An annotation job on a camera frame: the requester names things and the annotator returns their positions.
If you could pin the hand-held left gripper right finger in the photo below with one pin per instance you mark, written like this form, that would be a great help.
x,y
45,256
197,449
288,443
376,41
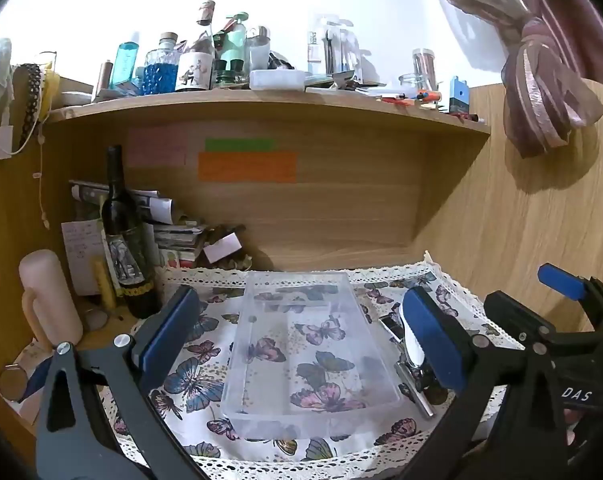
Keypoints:
x,y
431,335

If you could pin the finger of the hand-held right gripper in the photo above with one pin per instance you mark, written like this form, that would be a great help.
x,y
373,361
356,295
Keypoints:
x,y
516,315
561,282

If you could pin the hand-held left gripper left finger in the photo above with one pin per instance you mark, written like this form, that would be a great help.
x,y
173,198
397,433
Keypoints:
x,y
169,330

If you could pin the white handheld light device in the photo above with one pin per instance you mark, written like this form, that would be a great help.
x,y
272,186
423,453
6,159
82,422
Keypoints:
x,y
412,345

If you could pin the silver metal flashlight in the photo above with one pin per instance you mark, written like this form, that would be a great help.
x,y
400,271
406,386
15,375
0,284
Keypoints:
x,y
422,400

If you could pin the clear plastic organizer box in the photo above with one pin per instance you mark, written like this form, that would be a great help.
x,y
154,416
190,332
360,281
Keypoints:
x,y
261,360

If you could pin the person's right hand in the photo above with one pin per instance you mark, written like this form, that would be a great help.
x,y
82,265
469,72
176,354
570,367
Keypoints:
x,y
573,427

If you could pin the butterfly print lace tablecloth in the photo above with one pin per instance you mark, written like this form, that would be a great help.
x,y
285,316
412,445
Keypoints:
x,y
196,380

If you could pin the red and green card box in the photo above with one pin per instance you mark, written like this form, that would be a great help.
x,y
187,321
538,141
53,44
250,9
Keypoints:
x,y
181,260

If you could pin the round brass-rimmed glass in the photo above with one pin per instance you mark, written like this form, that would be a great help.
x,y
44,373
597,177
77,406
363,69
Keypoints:
x,y
96,319

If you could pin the yellow stick candle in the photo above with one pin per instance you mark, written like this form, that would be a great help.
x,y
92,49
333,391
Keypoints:
x,y
105,285

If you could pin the pile of shells and coins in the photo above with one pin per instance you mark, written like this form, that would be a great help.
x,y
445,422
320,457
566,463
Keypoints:
x,y
234,262

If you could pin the stack of papers and booklets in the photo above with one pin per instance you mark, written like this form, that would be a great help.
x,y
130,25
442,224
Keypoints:
x,y
166,235

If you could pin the small white box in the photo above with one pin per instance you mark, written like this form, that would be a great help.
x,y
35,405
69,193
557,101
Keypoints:
x,y
222,249

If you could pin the dark wine bottle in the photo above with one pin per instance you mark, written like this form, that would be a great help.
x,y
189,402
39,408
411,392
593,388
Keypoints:
x,y
126,240

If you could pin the pink cylinder candle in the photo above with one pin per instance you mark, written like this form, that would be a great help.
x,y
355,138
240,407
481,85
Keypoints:
x,y
49,290

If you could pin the blue card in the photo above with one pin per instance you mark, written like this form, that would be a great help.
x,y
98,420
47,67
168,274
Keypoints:
x,y
36,382

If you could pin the round metal mirror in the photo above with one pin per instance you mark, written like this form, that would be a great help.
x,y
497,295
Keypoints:
x,y
12,382

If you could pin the orange sticky note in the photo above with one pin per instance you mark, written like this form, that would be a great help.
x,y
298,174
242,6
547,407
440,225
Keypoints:
x,y
246,167

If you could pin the pink sticky note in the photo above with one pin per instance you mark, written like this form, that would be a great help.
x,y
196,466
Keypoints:
x,y
156,147

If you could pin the green sticky note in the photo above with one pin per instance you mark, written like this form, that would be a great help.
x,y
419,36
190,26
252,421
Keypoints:
x,y
239,144

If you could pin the small blue box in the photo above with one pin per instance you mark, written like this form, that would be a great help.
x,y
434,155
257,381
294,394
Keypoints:
x,y
459,95

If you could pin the mauve striped curtain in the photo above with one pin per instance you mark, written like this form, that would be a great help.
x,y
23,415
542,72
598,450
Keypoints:
x,y
541,60

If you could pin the orange pens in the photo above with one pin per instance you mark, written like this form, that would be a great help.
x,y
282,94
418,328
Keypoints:
x,y
421,96

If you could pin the short glass jar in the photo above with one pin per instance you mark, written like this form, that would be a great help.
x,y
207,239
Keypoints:
x,y
412,84

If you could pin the clear tube with pink contents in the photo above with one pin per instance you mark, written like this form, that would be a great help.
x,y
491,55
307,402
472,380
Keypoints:
x,y
425,67

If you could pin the round bottle with blue liquid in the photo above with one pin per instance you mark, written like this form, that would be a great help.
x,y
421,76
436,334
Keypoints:
x,y
160,72

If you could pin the brown slim bottle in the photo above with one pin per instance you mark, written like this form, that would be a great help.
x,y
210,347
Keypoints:
x,y
105,77

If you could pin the corked bottle with figure label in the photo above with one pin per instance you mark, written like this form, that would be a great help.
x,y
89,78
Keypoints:
x,y
194,70

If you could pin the teal glass bottle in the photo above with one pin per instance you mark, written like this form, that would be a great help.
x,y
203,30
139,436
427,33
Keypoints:
x,y
125,67

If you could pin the white plastic case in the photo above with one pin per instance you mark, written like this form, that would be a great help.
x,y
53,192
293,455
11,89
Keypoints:
x,y
276,80

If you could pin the black patterned headband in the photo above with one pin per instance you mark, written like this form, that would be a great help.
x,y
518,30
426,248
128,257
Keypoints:
x,y
31,95

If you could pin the clear bottle with silver cap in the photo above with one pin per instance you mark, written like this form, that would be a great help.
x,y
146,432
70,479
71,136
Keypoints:
x,y
259,50

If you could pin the mint green pump bottle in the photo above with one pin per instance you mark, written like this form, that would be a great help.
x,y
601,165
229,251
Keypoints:
x,y
233,42

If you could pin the clear blister package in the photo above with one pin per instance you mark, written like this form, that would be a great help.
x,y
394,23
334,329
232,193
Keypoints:
x,y
331,47

